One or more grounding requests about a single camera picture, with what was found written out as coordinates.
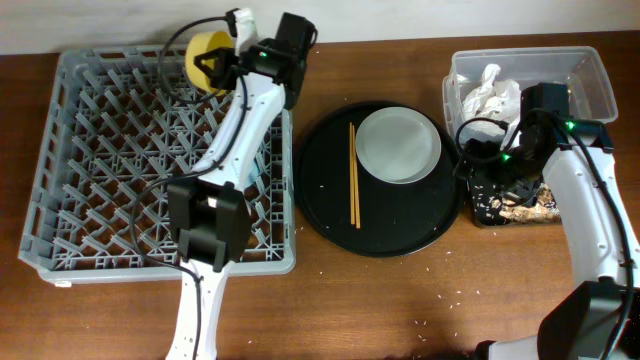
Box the wooden chopstick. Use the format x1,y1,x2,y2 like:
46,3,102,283
349,123,356,226
350,124,361,229

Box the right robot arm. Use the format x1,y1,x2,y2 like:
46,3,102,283
459,113,639,359

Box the round black tray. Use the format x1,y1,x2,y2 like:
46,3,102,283
294,101,465,257

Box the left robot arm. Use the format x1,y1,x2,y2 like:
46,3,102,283
167,33,311,359

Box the black rectangular tray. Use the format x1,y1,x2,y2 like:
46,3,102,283
463,142,564,228

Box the white napkin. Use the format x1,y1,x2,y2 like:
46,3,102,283
461,64,521,149

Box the food scraps with rice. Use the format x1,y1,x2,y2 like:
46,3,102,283
471,183,561,227

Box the yellow bowl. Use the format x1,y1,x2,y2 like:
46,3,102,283
185,31,237,94

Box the grey round plate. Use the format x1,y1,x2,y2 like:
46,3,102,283
355,106,442,185

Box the clear plastic bin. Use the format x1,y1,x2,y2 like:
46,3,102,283
443,46,618,136

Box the grey dishwasher rack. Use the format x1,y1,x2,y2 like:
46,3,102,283
17,41,296,285

